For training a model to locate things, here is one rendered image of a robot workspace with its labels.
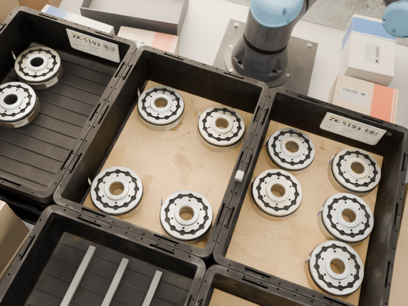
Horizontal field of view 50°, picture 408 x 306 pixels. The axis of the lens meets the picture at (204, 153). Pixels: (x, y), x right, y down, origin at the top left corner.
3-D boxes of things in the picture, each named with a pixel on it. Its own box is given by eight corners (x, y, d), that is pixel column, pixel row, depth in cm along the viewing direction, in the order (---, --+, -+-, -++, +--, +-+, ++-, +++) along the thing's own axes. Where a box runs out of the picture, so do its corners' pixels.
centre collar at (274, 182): (269, 176, 90) (270, 175, 90) (292, 186, 90) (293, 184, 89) (261, 197, 88) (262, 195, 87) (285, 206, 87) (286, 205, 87)
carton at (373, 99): (322, 124, 117) (331, 108, 110) (329, 90, 122) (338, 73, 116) (382, 142, 115) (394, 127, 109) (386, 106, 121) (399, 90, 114)
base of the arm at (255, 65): (237, 35, 124) (243, 7, 116) (289, 49, 123) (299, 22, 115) (225, 74, 116) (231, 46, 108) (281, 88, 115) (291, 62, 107)
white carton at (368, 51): (342, 36, 133) (353, 13, 125) (382, 45, 132) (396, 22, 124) (337, 87, 123) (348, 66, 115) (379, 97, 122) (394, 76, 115)
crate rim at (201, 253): (141, 50, 98) (139, 42, 96) (269, 91, 95) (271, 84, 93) (51, 206, 79) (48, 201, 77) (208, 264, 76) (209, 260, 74)
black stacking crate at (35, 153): (32, 42, 110) (18, 6, 100) (142, 78, 107) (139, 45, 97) (-68, 175, 91) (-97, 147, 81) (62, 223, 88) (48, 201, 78)
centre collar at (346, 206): (336, 202, 88) (337, 201, 88) (360, 207, 88) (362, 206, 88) (334, 224, 86) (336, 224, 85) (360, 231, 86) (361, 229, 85)
